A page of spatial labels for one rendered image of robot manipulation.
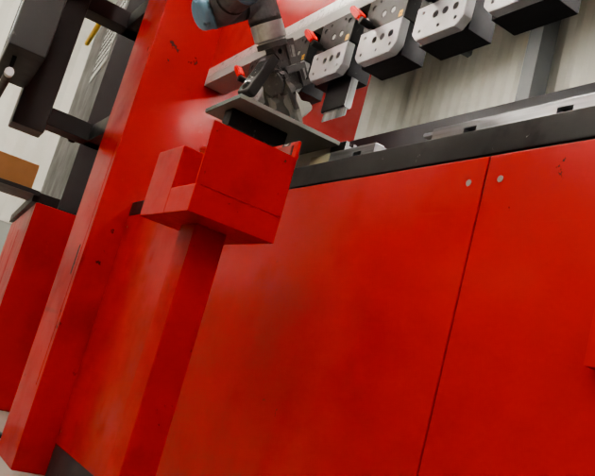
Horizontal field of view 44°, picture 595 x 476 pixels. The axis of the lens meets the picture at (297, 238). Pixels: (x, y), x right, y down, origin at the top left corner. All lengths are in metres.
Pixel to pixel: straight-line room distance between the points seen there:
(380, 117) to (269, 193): 9.04
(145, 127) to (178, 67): 0.24
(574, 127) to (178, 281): 0.63
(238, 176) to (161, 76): 1.40
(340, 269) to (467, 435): 0.42
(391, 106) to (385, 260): 9.23
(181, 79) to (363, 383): 1.65
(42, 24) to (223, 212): 1.56
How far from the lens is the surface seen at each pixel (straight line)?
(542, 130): 1.03
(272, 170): 1.21
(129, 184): 2.45
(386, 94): 10.36
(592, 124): 0.98
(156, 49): 2.57
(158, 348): 1.20
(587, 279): 0.90
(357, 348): 1.16
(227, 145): 1.18
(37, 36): 2.61
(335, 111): 1.80
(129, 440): 1.21
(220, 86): 2.56
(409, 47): 1.65
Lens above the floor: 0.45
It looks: 11 degrees up
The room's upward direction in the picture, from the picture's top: 15 degrees clockwise
